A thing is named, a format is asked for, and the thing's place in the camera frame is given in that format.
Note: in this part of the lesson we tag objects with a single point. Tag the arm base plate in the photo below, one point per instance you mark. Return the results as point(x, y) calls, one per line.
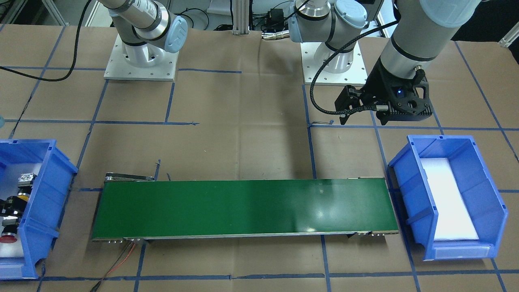
point(140, 63)
point(344, 69)

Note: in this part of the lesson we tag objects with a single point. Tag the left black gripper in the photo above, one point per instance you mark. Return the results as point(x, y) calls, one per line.
point(379, 83)

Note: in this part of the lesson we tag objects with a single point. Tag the red push button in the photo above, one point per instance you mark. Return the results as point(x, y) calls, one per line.
point(9, 230)

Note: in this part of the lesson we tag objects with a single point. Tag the aluminium frame post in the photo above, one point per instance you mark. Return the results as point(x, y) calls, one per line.
point(240, 13)

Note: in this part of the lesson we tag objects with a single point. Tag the blue plastic bin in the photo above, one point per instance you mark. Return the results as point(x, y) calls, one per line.
point(38, 229)
point(454, 208)

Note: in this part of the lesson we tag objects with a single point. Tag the yellow push button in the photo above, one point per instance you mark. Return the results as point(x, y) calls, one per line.
point(25, 186)

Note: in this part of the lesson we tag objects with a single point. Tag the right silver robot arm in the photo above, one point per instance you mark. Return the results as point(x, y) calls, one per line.
point(147, 21)

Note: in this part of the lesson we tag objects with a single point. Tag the green conveyor belt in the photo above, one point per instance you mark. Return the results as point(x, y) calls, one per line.
point(172, 210)

